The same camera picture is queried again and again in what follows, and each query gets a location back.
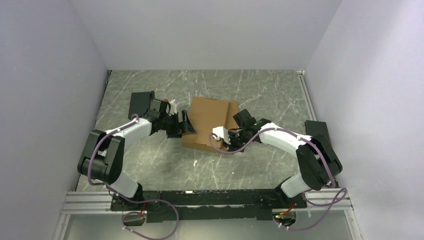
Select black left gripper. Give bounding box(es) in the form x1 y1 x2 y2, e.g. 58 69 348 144
160 110 196 139

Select brown cardboard box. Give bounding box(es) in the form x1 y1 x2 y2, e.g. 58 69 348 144
181 96 240 153

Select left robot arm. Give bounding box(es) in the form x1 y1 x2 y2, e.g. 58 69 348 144
77 98 196 210

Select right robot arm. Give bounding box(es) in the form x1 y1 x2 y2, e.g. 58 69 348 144
213 109 343 208

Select flat black box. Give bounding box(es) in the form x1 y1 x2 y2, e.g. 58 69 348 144
128 91 155 120

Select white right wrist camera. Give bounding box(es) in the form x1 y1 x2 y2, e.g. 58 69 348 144
212 126 231 149

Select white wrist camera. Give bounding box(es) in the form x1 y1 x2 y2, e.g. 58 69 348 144
164 98 180 116
212 126 231 149

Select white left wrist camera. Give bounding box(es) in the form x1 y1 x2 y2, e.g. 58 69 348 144
164 98 180 116

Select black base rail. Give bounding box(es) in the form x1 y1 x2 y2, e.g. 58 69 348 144
110 188 307 223

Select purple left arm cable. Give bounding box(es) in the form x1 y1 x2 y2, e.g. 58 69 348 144
87 114 180 240

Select aluminium frame rail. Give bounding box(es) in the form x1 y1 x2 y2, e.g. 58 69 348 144
61 191 112 215

